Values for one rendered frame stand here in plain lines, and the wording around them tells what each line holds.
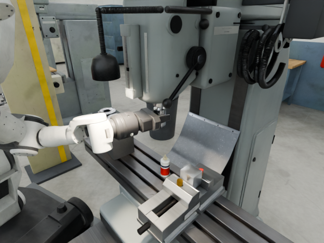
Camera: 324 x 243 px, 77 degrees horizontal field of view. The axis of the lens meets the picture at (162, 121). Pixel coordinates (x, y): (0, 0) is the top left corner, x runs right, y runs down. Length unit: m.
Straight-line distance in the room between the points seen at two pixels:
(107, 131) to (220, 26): 0.49
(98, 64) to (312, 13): 0.54
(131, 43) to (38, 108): 1.89
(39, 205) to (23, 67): 1.30
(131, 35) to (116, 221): 0.71
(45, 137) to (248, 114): 0.82
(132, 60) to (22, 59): 1.75
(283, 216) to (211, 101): 1.48
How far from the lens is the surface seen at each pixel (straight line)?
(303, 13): 0.69
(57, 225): 1.32
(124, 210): 0.97
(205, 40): 0.70
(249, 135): 1.05
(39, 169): 2.70
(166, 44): 0.59
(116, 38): 7.96
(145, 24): 0.60
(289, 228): 2.19
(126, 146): 1.05
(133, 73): 0.62
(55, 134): 0.75
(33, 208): 1.50
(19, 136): 0.76
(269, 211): 2.24
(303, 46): 4.81
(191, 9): 0.52
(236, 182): 1.20
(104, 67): 0.53
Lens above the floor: 1.56
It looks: 27 degrees down
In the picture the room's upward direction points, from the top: straight up
